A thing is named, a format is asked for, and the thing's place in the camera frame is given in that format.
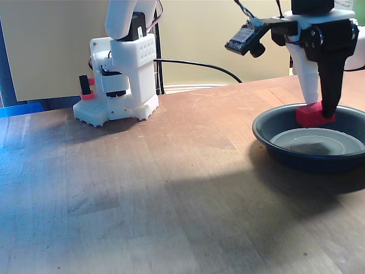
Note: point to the red-orange lego block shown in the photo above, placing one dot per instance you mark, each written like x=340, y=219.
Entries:
x=310, y=115

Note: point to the dark round bin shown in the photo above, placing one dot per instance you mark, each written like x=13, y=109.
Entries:
x=313, y=142

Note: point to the green and white box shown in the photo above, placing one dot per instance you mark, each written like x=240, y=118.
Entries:
x=343, y=4

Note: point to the red and black table clamp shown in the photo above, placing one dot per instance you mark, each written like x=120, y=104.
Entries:
x=84, y=85

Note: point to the beige backdrop board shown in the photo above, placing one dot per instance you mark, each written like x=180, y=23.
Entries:
x=51, y=42

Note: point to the bright blue strip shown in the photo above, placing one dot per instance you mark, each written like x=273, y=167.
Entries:
x=20, y=109

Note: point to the black gripper-mounted camera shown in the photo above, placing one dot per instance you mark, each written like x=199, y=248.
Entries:
x=242, y=38

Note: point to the dark blue post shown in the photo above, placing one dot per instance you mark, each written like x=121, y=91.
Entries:
x=5, y=71

